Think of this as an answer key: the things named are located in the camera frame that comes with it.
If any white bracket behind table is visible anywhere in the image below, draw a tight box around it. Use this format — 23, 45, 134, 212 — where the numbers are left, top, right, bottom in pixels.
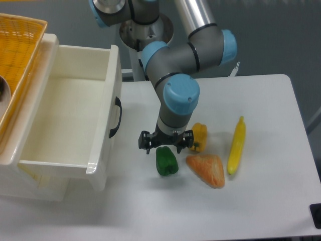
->
229, 61, 240, 77

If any black cable with tag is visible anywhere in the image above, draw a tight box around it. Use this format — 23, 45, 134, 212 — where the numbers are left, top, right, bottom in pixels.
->
136, 40, 151, 81

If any yellow woven basket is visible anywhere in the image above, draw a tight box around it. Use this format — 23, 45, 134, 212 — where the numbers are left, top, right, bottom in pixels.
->
1, 13, 48, 139

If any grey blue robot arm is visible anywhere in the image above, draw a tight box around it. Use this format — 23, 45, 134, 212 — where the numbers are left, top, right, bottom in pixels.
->
89, 1, 237, 151

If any yellow banana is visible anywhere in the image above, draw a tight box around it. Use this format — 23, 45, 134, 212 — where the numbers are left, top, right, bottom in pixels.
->
227, 116, 246, 175

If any white drawer cabinet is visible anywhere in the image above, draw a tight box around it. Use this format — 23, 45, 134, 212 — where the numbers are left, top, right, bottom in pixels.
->
1, 34, 69, 201

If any metal bowl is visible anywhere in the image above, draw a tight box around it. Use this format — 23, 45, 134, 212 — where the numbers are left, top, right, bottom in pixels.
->
0, 76, 11, 119

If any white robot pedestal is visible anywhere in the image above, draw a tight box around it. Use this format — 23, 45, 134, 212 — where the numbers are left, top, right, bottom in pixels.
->
119, 14, 174, 81

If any green bell pepper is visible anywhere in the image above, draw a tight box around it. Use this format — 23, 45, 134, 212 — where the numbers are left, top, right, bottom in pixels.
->
156, 146, 179, 176

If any white open drawer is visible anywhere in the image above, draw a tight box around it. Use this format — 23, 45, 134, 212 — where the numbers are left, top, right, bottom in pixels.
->
29, 45, 122, 191

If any black drawer handle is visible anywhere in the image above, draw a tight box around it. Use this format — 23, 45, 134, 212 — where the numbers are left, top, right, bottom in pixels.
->
109, 96, 122, 139

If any yellow bell pepper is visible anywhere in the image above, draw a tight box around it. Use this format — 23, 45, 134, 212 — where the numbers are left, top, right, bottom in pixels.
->
189, 123, 208, 153

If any orange triangular bread slice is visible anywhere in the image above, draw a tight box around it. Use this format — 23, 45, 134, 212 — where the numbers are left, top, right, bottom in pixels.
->
186, 154, 225, 188

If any black object at table edge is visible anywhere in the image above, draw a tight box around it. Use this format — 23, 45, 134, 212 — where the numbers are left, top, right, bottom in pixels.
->
309, 203, 321, 229

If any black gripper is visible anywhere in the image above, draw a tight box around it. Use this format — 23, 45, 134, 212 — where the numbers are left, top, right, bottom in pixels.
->
138, 125, 194, 154

